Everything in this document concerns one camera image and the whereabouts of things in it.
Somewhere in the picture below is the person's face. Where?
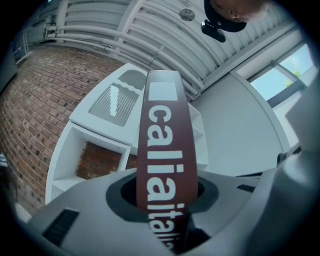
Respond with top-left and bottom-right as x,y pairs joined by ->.
212,0 -> 267,24

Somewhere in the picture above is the dark red book white lettering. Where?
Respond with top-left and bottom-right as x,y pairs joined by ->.
136,69 -> 201,256

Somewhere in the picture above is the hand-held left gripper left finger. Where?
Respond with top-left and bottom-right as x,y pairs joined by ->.
26,167 -> 176,256

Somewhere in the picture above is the white shelf unit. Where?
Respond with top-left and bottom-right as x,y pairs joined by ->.
44,62 -> 210,208

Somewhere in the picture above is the round grey ceiling fixture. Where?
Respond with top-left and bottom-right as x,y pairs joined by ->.
178,7 -> 196,22

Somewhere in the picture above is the bundle of white ceiling pipes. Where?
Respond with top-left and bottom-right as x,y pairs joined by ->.
44,23 -> 202,100

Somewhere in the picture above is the black cap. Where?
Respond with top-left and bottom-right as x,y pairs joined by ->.
203,0 -> 248,34

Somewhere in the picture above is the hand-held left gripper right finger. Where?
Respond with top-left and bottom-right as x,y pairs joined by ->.
186,149 -> 316,256

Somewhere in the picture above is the black head camera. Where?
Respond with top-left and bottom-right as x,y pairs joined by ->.
200,19 -> 227,44

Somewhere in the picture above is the window with grey frame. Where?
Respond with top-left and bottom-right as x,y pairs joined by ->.
246,41 -> 316,103

